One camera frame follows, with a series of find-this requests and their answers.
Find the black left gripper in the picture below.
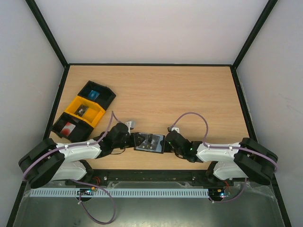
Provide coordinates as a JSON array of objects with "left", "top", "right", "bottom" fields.
[{"left": 113, "top": 132, "right": 145, "bottom": 149}]

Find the black card holder wallet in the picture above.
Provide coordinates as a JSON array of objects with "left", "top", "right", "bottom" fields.
[{"left": 133, "top": 132, "right": 165, "bottom": 155}]

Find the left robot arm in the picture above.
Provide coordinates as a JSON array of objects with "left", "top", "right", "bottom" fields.
[{"left": 18, "top": 122, "right": 145, "bottom": 189}]

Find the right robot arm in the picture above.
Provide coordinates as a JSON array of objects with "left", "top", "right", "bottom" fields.
[{"left": 166, "top": 131, "right": 278, "bottom": 185}]

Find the black VIP card in holder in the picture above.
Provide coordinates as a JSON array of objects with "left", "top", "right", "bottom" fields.
[{"left": 136, "top": 133, "right": 164, "bottom": 152}]

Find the blue card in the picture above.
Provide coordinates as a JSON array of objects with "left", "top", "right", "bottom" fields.
[{"left": 88, "top": 90, "right": 99, "bottom": 100}]

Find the black VIP card in bin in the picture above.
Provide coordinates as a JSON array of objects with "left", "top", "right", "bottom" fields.
[{"left": 75, "top": 105, "right": 88, "bottom": 117}]

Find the red white card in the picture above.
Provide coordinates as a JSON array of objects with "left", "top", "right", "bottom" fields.
[{"left": 60, "top": 122, "right": 76, "bottom": 137}]

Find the yellow plastic bin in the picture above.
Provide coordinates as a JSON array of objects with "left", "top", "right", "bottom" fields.
[{"left": 64, "top": 96, "right": 106, "bottom": 128}]

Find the black plastic bin far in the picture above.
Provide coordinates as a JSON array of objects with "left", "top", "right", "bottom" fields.
[{"left": 78, "top": 80, "right": 116, "bottom": 111}]

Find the black plastic bin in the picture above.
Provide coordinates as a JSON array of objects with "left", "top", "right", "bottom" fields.
[
  {"left": 78, "top": 80, "right": 116, "bottom": 111},
  {"left": 52, "top": 113, "right": 93, "bottom": 143}
]

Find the black plastic bin near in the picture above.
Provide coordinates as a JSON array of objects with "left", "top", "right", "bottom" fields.
[{"left": 52, "top": 113, "right": 93, "bottom": 143}]

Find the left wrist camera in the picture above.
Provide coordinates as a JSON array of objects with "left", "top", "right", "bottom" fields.
[{"left": 125, "top": 121, "right": 135, "bottom": 130}]

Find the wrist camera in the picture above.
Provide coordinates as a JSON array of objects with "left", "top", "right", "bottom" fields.
[
  {"left": 125, "top": 121, "right": 135, "bottom": 130},
  {"left": 168, "top": 126, "right": 180, "bottom": 133}
]

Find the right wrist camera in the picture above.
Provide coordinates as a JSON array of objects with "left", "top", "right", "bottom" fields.
[{"left": 168, "top": 126, "right": 180, "bottom": 133}]

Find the grey slotted cable duct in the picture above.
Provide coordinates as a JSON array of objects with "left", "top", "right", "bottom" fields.
[{"left": 28, "top": 188, "right": 209, "bottom": 198}]

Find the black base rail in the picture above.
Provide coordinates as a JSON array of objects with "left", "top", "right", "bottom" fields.
[{"left": 79, "top": 169, "right": 243, "bottom": 188}]

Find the black frame post left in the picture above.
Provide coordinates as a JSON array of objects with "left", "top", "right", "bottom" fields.
[{"left": 25, "top": 0, "right": 68, "bottom": 68}]

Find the black frame post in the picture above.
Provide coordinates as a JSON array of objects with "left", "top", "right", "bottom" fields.
[
  {"left": 25, "top": 0, "right": 68, "bottom": 68},
  {"left": 232, "top": 0, "right": 278, "bottom": 69}
]

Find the black frame post right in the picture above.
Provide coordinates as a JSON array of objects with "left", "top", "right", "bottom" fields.
[{"left": 232, "top": 0, "right": 278, "bottom": 69}]

